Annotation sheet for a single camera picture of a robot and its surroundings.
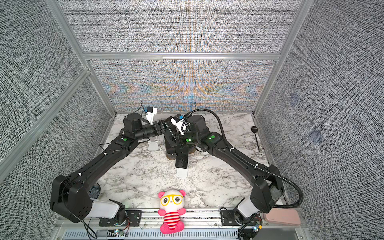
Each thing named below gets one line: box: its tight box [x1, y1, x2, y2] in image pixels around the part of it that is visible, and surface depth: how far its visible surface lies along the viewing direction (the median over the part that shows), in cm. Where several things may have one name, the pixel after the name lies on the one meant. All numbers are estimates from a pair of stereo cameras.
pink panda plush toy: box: [158, 189, 187, 234], surface depth 72 cm
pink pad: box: [264, 208, 301, 225], surface depth 73 cm
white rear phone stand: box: [148, 136, 159, 151], surface depth 101 cm
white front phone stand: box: [176, 168, 188, 179], surface depth 89 cm
